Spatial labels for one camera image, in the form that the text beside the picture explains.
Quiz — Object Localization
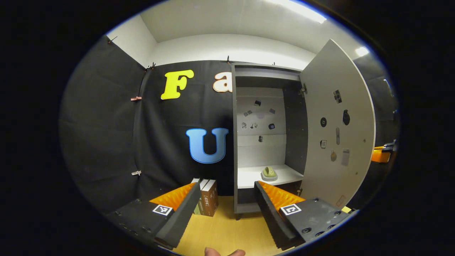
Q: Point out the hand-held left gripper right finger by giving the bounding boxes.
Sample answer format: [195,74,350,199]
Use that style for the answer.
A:
[253,180,358,251]

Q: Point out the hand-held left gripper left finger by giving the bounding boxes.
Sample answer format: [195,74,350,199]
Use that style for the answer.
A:
[105,182,201,250]

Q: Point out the beige cabinet door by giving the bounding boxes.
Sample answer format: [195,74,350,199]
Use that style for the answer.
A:
[299,38,377,211]

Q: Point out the green bottle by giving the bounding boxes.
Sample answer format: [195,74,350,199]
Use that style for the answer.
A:
[261,166,278,182]

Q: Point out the dark grey cabinet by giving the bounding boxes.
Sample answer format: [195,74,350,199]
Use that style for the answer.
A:
[231,62,310,221]

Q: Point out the white cabinet shelf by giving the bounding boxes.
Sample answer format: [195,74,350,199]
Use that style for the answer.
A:
[237,164,304,189]

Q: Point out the green book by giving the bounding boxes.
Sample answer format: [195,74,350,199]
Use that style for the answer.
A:
[191,177,202,215]

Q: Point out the black backdrop cloth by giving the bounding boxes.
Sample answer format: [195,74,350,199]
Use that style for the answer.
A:
[59,35,399,214]

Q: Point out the long ceiling light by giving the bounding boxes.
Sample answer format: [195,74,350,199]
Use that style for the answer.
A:
[265,0,327,24]

